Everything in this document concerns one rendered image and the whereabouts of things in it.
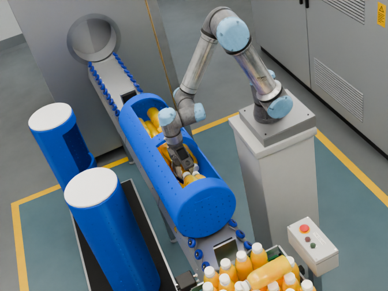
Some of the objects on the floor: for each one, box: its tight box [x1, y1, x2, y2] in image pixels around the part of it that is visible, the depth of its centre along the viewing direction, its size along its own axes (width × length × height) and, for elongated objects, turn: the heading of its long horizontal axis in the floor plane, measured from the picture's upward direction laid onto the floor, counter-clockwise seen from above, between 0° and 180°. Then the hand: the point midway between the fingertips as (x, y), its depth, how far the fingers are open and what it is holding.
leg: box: [156, 203, 177, 243], centre depth 327 cm, size 6×6×63 cm
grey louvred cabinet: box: [251, 0, 388, 161], centre depth 396 cm, size 54×215×145 cm, turn 34°
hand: (186, 175), depth 223 cm, fingers closed on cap, 4 cm apart
